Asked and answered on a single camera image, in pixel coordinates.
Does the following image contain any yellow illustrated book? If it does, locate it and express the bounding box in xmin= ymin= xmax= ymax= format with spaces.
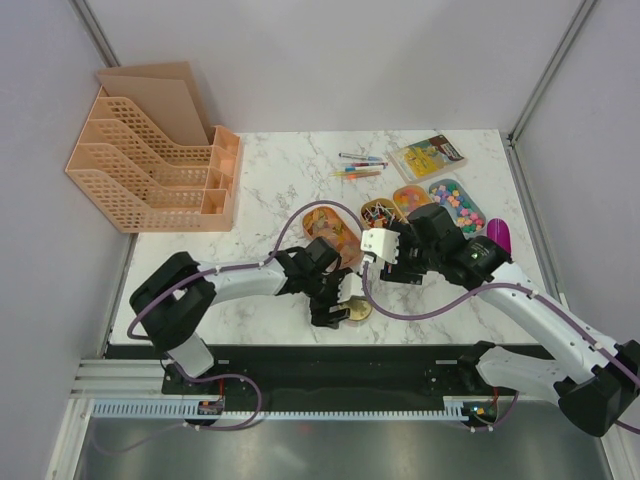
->
xmin=386 ymin=133 xmax=468 ymax=184

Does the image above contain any tan tray of lollipops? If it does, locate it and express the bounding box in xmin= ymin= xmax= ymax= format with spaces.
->
xmin=360 ymin=198 xmax=409 ymax=232

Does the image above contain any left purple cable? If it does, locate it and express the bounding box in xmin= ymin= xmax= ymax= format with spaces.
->
xmin=127 ymin=200 xmax=363 ymax=341

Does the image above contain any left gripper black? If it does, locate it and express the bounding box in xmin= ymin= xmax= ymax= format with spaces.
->
xmin=303 ymin=268 xmax=352 ymax=329

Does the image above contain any peach tray of gummy candies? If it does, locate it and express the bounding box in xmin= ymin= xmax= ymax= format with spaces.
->
xmin=302 ymin=206 xmax=362 ymax=271

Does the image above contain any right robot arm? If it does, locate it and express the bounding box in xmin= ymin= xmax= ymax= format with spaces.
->
xmin=362 ymin=204 xmax=639 ymax=437

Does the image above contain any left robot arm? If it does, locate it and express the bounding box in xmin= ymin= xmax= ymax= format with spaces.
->
xmin=129 ymin=237 xmax=364 ymax=393

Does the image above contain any magenta plastic scoop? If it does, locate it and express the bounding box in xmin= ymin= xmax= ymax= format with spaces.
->
xmin=486 ymin=218 xmax=512 ymax=255

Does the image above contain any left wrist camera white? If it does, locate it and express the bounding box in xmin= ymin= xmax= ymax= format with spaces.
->
xmin=337 ymin=272 xmax=365 ymax=303

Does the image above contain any peach plastic file organizer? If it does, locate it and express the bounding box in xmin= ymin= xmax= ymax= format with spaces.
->
xmin=66 ymin=62 xmax=243 ymax=233

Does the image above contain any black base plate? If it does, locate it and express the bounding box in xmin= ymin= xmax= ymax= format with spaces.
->
xmin=162 ymin=345 xmax=510 ymax=411

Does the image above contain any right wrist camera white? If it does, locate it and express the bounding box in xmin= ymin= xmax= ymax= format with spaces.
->
xmin=360 ymin=228 xmax=400 ymax=264

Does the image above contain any white slotted cable duct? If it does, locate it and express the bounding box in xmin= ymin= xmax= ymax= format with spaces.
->
xmin=91 ymin=399 xmax=492 ymax=421

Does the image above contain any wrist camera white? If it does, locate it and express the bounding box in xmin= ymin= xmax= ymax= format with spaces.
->
xmin=360 ymin=228 xmax=400 ymax=264
xmin=337 ymin=272 xmax=365 ymax=303

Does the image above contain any red blue pen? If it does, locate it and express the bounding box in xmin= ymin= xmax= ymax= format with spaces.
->
xmin=344 ymin=162 xmax=388 ymax=172

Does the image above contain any grey tray of colourful stars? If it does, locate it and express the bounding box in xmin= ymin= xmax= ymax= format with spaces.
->
xmin=428 ymin=178 xmax=488 ymax=238

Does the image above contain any aluminium frame rail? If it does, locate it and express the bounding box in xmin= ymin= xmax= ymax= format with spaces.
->
xmin=69 ymin=357 xmax=171 ymax=401

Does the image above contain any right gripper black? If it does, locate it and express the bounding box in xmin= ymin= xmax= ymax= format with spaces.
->
xmin=379 ymin=219 xmax=442 ymax=286

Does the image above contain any gold metal lid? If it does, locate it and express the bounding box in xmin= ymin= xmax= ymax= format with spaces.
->
xmin=339 ymin=298 xmax=373 ymax=323

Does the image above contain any tan tray of translucent stars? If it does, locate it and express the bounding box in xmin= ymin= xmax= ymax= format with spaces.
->
xmin=392 ymin=185 xmax=433 ymax=216

